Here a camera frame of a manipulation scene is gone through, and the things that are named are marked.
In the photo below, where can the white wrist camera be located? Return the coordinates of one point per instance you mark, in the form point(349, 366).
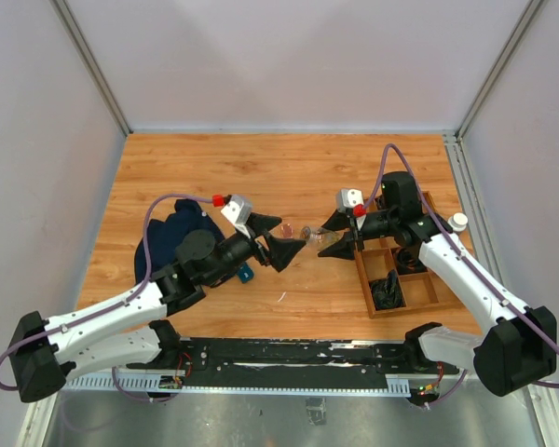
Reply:
point(237, 210)
point(348, 199)

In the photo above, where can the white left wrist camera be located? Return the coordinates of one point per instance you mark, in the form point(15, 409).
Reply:
point(237, 210)

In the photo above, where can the clear pill bottle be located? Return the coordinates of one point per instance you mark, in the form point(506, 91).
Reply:
point(319, 238)

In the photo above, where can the wooden compartment tray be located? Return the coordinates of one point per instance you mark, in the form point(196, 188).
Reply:
point(420, 289)

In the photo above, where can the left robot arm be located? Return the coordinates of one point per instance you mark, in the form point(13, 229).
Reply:
point(133, 327)

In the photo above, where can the dark navy cloth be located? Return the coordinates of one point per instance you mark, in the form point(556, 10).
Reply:
point(164, 236)

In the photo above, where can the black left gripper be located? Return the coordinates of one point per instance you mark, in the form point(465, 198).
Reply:
point(281, 250)

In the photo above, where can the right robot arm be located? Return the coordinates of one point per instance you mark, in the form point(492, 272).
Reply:
point(516, 346)

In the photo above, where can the red pill organizer box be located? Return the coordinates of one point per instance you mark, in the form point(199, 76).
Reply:
point(286, 230)

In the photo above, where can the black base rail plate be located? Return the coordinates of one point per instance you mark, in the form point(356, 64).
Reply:
point(286, 365)

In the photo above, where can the white pill bottle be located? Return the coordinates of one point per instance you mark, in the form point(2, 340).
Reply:
point(458, 222)

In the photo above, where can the teal pill organizer box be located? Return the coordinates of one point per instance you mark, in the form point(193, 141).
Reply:
point(245, 273)

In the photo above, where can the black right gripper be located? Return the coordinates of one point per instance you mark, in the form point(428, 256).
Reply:
point(344, 248)

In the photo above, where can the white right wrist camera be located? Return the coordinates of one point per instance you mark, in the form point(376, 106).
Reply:
point(348, 199)

